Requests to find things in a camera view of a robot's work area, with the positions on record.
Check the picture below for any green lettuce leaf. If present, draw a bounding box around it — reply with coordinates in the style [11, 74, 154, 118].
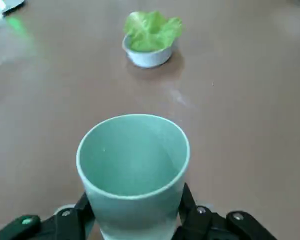
[123, 10, 183, 52]

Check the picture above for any green plastic cup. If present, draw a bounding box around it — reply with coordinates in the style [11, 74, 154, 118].
[76, 114, 191, 240]

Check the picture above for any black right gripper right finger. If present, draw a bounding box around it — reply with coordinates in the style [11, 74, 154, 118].
[174, 182, 278, 240]

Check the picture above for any smaller grey bowl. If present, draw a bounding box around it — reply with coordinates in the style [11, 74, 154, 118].
[121, 34, 173, 68]

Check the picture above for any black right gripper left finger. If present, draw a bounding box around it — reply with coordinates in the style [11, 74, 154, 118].
[0, 191, 98, 240]

